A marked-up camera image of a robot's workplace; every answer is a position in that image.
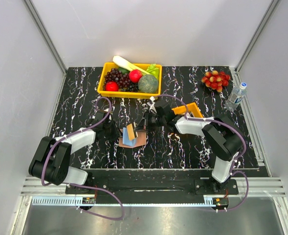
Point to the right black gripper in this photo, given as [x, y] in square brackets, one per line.
[143, 126]

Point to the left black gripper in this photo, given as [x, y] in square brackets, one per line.
[117, 133]

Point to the yellow credit card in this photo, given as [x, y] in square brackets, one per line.
[132, 134]

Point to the orange card box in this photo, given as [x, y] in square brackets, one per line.
[193, 110]

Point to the yellow fruit tray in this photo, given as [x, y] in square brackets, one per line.
[139, 95]

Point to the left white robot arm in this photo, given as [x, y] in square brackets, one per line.
[51, 161]

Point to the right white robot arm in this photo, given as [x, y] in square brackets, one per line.
[224, 138]

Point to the black grape bunch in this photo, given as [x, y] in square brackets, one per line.
[132, 87]

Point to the green netted melon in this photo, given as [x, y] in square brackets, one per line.
[148, 84]

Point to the red apple left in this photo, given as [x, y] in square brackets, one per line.
[111, 86]

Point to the red apple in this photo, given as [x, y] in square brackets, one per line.
[135, 75]
[111, 86]

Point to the red apple right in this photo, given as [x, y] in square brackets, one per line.
[135, 75]

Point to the purple grape bunch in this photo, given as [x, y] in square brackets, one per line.
[114, 75]

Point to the white green leek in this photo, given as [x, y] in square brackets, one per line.
[145, 69]

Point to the green avocado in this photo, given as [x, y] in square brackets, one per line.
[123, 70]

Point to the clear plastic water bottle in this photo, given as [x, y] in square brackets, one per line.
[237, 95]

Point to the aluminium frame rail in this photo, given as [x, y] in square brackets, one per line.
[44, 33]

